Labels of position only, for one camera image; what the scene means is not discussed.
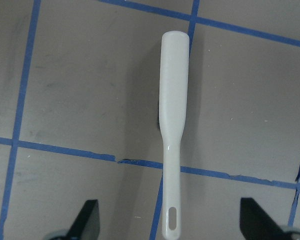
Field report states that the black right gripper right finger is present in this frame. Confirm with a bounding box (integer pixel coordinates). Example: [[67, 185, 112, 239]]
[[240, 197, 286, 240]]

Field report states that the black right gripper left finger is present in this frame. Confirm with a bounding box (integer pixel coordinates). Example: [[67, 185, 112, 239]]
[[65, 199, 100, 240]]

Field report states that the beige hand brush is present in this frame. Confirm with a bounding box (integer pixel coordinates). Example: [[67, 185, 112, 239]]
[[159, 31, 190, 240]]

